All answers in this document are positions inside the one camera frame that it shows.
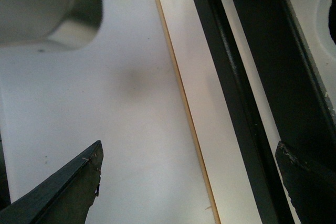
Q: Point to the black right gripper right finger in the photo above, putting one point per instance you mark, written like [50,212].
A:
[310,185]

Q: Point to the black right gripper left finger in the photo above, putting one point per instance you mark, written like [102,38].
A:
[65,196]

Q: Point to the white drawer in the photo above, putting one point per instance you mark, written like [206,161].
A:
[253,73]

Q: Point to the white plant pot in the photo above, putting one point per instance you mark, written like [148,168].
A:
[50,24]

